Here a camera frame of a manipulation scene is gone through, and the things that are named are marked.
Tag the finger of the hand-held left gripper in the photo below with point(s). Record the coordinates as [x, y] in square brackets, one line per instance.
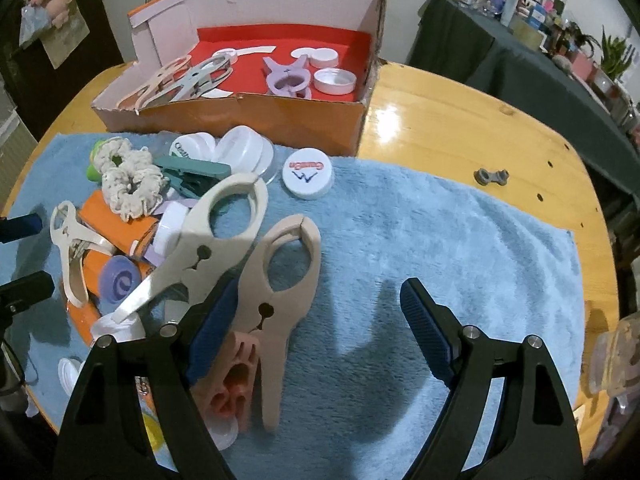
[22, 226]
[30, 287]

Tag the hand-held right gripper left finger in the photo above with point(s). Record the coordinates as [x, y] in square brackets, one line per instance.
[212, 332]

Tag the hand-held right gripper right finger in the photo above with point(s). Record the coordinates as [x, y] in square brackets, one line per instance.
[425, 330]

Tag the pink plastic clip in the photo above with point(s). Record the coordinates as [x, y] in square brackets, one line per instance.
[240, 355]

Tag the large cream plastic clip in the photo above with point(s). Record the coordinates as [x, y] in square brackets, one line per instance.
[200, 255]

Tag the orange cardboard box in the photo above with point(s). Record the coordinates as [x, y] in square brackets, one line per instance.
[275, 120]

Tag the greyish white plastic clip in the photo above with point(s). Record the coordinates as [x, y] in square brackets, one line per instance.
[195, 85]

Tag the large white round lid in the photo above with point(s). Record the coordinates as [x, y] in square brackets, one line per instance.
[335, 82]

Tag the purple plastic clip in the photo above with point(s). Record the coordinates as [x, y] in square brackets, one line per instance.
[285, 67]

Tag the purple bottle cap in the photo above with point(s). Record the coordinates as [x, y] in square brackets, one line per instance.
[120, 280]

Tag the blue fluffy towel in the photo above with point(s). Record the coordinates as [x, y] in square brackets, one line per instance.
[400, 240]

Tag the green plastic toy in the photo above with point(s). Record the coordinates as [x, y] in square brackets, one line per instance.
[95, 165]

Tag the tall white plastic cap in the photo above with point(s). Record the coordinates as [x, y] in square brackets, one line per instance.
[170, 232]

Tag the cream crochet scrunchie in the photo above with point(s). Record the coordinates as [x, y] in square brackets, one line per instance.
[130, 195]

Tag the yellow bottle cap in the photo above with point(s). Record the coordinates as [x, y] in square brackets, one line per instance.
[152, 432]

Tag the teal plastic clip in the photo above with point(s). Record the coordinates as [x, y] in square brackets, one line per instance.
[190, 172]

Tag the small grey metal part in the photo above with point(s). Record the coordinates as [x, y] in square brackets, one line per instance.
[492, 176]

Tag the small white printed cap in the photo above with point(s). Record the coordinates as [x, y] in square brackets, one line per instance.
[307, 175]

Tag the brown paper sheet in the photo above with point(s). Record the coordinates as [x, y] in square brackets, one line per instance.
[65, 45]

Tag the dark wooden door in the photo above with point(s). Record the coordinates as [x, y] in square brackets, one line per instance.
[95, 45]

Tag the clear plastic bag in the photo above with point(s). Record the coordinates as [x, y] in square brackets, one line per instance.
[32, 25]

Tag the pink plush toys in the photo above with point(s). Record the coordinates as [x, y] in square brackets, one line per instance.
[50, 5]

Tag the side table with dark cloth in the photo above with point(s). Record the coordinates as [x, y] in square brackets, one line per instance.
[500, 60]

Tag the green potted plant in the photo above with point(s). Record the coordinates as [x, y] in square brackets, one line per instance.
[615, 55]

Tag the row of bottles and boxes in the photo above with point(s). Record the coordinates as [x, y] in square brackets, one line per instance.
[525, 5]

